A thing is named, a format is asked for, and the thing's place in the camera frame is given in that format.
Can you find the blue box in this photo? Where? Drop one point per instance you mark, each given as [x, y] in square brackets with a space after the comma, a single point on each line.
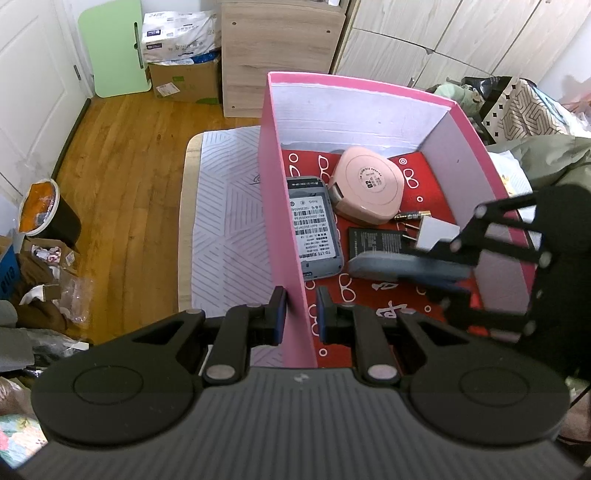
[8, 272]

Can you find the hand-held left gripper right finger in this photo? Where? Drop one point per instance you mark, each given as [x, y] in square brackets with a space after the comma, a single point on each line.
[323, 318]

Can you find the wooden bookshelf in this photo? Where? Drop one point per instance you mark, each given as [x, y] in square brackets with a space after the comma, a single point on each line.
[277, 55]

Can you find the white quilted mat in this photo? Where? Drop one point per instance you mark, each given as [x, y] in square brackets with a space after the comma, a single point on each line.
[226, 221]

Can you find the light green board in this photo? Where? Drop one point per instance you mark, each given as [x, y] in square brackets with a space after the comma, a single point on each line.
[115, 46]

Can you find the light wooden wardrobe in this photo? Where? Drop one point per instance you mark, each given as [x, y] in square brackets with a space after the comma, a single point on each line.
[461, 32]

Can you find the black trash bin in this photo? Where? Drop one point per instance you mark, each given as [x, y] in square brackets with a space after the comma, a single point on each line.
[51, 212]

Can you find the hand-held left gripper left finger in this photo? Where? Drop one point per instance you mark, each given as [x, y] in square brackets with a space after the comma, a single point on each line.
[279, 318]

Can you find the green puffer jacket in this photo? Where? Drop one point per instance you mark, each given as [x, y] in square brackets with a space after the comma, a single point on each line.
[549, 157]

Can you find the brown paper bag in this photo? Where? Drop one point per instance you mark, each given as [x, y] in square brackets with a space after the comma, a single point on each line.
[41, 295]

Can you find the white tissue package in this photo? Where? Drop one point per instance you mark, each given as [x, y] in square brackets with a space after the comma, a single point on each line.
[180, 34]

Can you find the grey white portable device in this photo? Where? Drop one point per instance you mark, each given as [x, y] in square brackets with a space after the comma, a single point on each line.
[392, 267]

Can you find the red patterned liner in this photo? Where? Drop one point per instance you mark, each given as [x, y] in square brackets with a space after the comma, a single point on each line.
[369, 295]

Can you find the grey pocket router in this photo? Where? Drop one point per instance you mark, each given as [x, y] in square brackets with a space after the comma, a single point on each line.
[314, 230]

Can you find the black white patterned bag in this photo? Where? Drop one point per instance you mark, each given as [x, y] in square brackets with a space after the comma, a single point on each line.
[531, 110]

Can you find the pink cardboard box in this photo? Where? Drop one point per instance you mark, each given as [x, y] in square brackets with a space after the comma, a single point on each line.
[281, 207]

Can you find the floral cloth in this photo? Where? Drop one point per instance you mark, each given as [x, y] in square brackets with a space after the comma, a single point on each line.
[18, 429]

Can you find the white charger plug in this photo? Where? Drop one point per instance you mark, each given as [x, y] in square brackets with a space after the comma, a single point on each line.
[434, 233]

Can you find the pink compact case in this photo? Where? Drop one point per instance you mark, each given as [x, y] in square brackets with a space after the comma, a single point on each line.
[367, 184]

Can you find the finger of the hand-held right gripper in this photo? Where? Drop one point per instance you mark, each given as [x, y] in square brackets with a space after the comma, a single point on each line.
[448, 254]
[438, 280]

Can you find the white door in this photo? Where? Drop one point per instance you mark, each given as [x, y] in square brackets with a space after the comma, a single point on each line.
[32, 83]

